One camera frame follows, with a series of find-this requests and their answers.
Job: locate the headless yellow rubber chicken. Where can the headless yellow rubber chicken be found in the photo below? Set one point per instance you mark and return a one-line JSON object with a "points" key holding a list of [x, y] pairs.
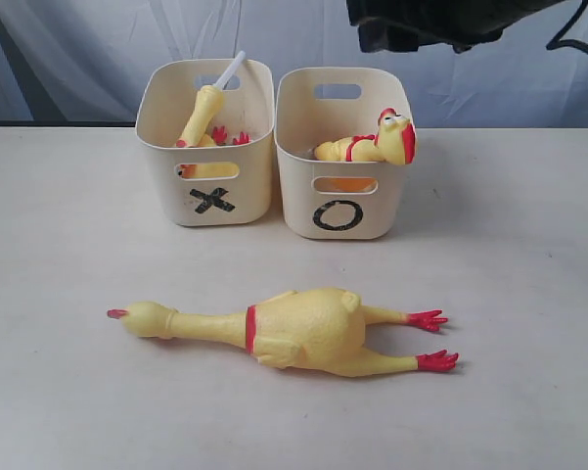
{"points": [[218, 137]]}

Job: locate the yellow chicken neck white tube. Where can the yellow chicken neck white tube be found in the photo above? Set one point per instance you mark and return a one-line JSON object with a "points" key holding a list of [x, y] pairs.
{"points": [[209, 102]]}

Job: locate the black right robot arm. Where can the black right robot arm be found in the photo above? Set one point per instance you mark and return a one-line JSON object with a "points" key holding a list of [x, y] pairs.
{"points": [[406, 26]]}

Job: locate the cream bin marked X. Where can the cream bin marked X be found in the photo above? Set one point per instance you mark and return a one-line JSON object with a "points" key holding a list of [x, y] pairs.
{"points": [[165, 108]]}

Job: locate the cream bin marked O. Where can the cream bin marked O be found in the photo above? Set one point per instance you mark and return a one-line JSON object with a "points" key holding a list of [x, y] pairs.
{"points": [[332, 200]]}

